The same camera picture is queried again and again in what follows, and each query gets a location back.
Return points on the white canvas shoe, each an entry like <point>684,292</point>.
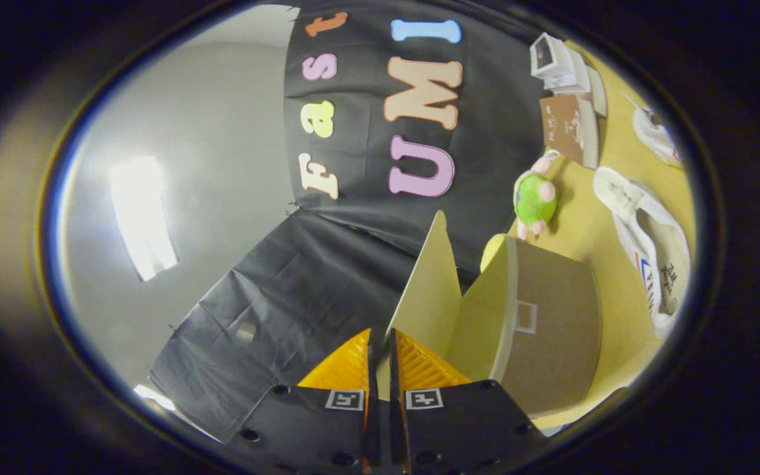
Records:
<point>644,218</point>
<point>657,135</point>

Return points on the white portrait cover book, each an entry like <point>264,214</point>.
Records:
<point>545,56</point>

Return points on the brown cover book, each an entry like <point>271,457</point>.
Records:
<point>568,125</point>

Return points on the yellow plush toy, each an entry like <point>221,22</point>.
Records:
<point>491,254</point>

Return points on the white patterned cover book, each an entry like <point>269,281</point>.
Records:
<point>574,79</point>

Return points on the beige fabric storage box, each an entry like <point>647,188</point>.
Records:
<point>551,330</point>

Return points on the green and pink plush toy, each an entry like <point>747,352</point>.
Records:
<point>535,201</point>

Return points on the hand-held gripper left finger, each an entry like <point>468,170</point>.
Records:
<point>372,429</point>

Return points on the black backdrop cloth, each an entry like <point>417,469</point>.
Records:
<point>301,290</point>

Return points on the reddish brown book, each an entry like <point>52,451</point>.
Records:
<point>596,92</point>

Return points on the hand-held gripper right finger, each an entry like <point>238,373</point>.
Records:
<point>396,429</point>

